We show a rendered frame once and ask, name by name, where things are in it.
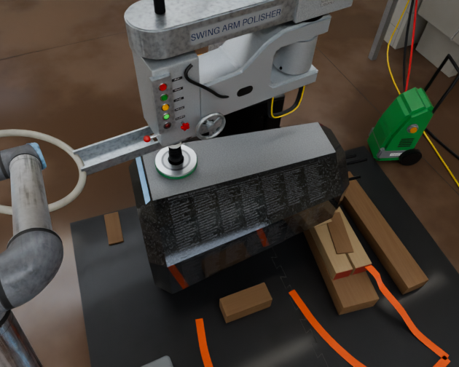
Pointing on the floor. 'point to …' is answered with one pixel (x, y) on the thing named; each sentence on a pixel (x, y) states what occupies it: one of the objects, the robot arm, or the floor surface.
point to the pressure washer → (406, 123)
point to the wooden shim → (114, 228)
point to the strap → (331, 336)
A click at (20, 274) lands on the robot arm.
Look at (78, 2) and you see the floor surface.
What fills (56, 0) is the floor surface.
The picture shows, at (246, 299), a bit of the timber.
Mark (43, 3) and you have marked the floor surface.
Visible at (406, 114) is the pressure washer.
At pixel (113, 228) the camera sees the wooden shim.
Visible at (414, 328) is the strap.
